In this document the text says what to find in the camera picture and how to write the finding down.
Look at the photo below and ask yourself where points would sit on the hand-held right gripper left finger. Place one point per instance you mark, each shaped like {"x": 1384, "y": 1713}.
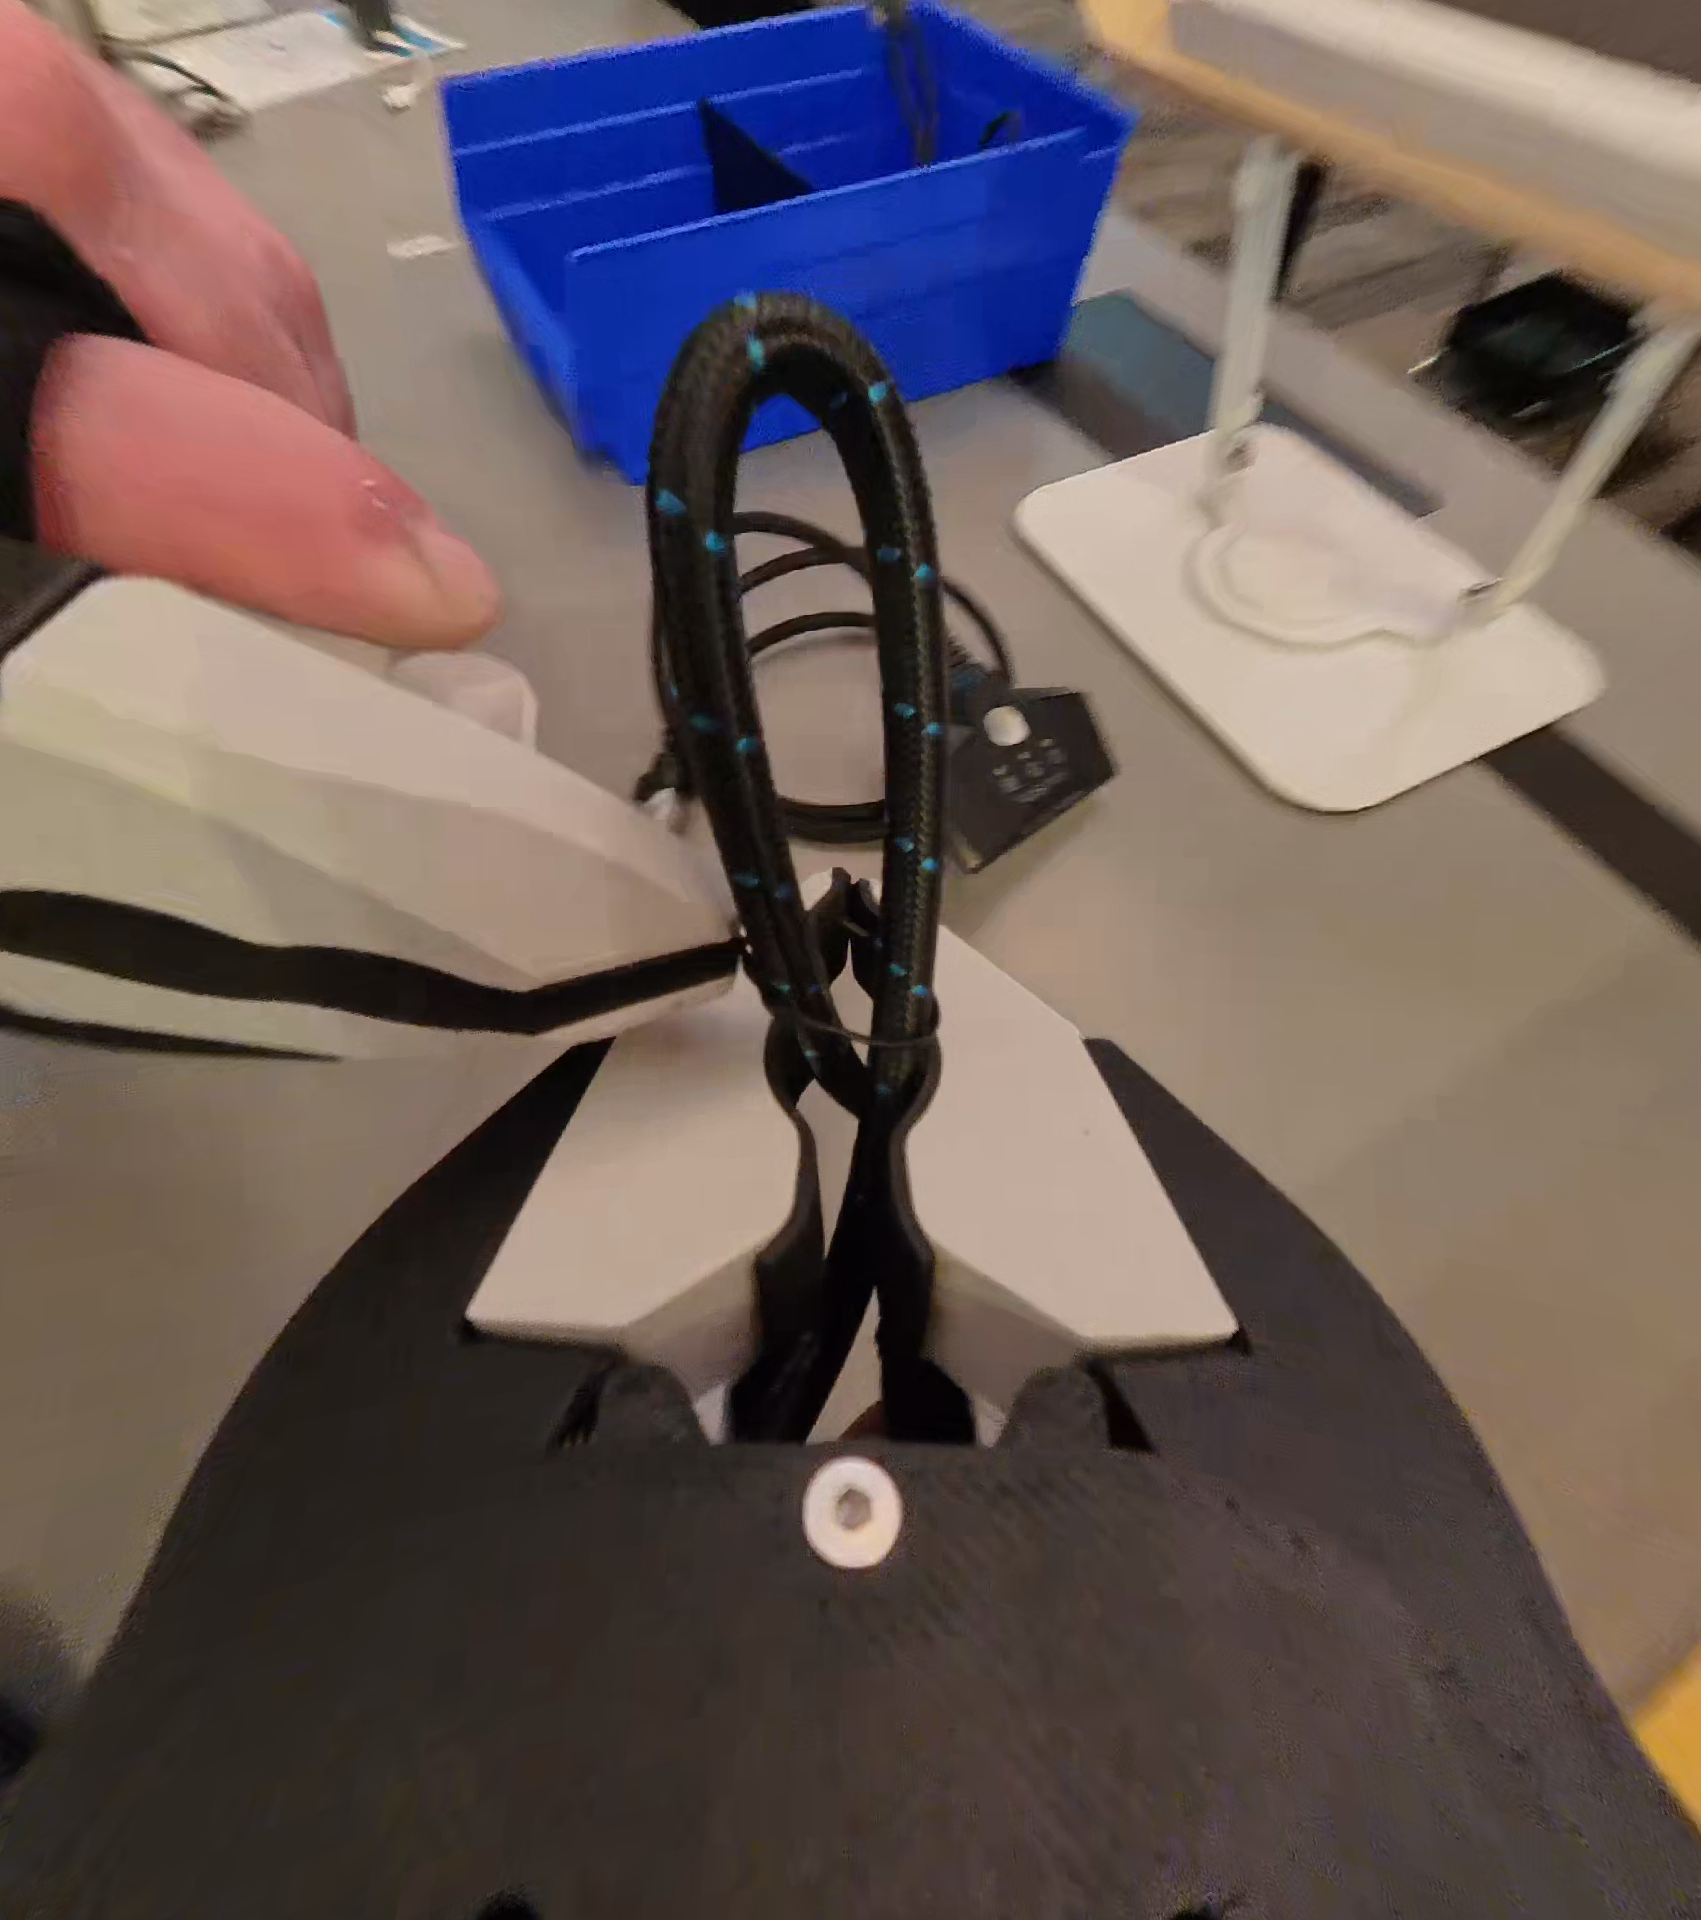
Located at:
{"x": 624, "y": 1231}

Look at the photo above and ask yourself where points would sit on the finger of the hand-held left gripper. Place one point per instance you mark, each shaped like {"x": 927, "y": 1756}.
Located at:
{"x": 338, "y": 783}
{"x": 194, "y": 1002}

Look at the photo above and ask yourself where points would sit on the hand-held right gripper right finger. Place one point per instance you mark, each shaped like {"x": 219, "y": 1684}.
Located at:
{"x": 1073, "y": 1201}

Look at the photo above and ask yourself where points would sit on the black hdmi switch box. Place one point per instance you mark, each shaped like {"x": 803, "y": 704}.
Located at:
{"x": 1047, "y": 779}

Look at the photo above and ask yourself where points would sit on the blue plastic bin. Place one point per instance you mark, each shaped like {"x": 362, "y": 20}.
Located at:
{"x": 788, "y": 300}

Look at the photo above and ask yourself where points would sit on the person's left hand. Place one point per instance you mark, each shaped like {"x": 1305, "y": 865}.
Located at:
{"x": 194, "y": 451}

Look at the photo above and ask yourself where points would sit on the black blue-bin divider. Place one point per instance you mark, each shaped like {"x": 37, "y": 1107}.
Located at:
{"x": 761, "y": 166}

